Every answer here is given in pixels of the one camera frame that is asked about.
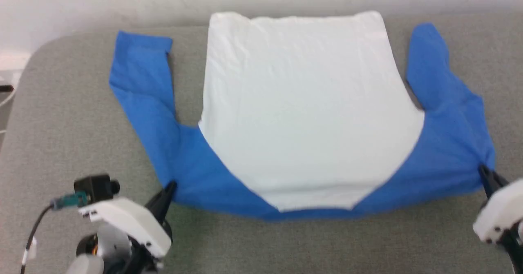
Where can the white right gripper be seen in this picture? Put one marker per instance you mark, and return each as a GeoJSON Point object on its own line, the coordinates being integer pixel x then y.
{"type": "Point", "coordinates": [500, 217]}

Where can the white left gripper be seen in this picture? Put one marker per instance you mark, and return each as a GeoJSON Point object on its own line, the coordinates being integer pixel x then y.
{"type": "Point", "coordinates": [130, 221]}

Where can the blue and white shirt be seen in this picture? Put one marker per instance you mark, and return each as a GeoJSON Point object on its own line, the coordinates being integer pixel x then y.
{"type": "Point", "coordinates": [302, 110]}

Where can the black baseboard strip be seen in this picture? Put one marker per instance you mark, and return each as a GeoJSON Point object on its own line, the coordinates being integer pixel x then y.
{"type": "Point", "coordinates": [6, 88]}

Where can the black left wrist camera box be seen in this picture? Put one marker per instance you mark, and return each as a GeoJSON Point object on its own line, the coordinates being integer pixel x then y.
{"type": "Point", "coordinates": [96, 187]}

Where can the white wall socket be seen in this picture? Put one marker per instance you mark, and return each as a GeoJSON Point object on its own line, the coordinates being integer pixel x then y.
{"type": "Point", "coordinates": [14, 61]}

